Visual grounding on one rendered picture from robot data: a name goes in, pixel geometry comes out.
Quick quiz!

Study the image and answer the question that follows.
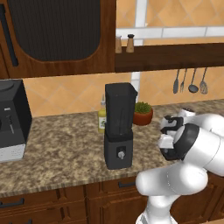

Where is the grey hanging whisk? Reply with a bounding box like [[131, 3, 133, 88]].
[[199, 66, 209, 95]]

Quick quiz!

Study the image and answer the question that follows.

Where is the wooden shaker with black cap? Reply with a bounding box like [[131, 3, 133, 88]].
[[125, 33, 136, 53]]

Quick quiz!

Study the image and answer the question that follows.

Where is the green plant in terracotta pot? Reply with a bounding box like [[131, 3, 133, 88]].
[[133, 101, 154, 127]]

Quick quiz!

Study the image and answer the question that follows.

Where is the wide wooden drawer front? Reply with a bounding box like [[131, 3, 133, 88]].
[[0, 185, 88, 212]]

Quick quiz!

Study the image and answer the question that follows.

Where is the black coffee machine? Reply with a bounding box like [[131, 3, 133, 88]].
[[0, 79, 33, 164]]

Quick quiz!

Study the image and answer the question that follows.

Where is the wooden cupboard door, dark panel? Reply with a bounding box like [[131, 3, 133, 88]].
[[0, 0, 117, 80]]

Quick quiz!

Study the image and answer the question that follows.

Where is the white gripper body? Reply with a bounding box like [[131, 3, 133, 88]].
[[157, 135, 177, 151]]

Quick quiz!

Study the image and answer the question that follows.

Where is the grey hanging ladle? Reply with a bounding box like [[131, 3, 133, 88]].
[[187, 67, 200, 95]]

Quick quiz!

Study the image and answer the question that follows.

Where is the grey hanging fork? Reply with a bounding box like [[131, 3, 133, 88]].
[[179, 68, 188, 94]]

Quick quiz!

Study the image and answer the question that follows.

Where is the yellow-green oil bottle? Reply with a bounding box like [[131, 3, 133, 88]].
[[97, 94, 108, 134]]

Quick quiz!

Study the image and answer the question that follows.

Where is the black drawer handle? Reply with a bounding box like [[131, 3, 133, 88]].
[[0, 198, 25, 209], [117, 180, 137, 189]]

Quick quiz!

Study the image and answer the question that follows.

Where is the grey hanging spatula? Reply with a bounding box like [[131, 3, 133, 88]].
[[172, 68, 180, 95]]

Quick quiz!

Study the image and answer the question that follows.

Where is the narrow wooden drawer front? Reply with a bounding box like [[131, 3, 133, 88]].
[[85, 175, 141, 200]]

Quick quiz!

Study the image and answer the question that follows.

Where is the dark wooden wall shelf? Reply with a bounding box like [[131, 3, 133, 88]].
[[115, 42, 224, 74]]

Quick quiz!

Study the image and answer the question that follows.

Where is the long black cupboard handle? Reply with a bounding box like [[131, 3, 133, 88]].
[[0, 3, 19, 67]]

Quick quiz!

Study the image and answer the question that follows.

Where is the black blender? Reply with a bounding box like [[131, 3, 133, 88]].
[[103, 82, 139, 171]]

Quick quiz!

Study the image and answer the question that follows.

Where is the wooden base cupboard door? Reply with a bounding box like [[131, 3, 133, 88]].
[[0, 201, 88, 224], [87, 194, 151, 224], [170, 174, 224, 224]]

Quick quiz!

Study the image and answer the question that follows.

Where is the wooden shaker with silver cap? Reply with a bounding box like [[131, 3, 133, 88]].
[[115, 35, 123, 54]]

